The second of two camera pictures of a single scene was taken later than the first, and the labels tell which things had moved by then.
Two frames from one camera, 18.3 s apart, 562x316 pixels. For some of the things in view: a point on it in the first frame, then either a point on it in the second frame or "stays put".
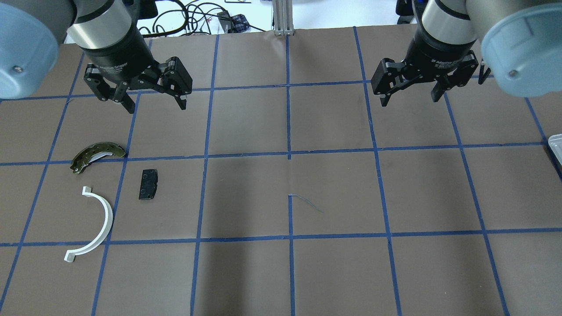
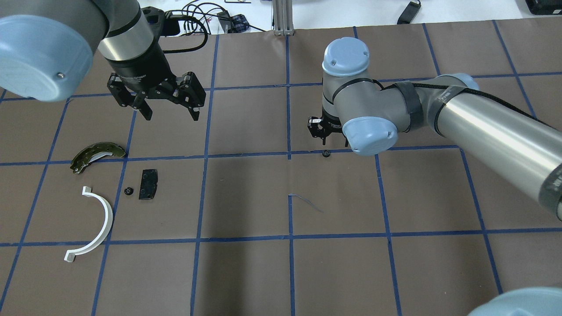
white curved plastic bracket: x=70 y=256 stays put
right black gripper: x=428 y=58 → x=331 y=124
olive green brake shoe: x=93 y=151 stays put
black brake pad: x=149 y=184 stays put
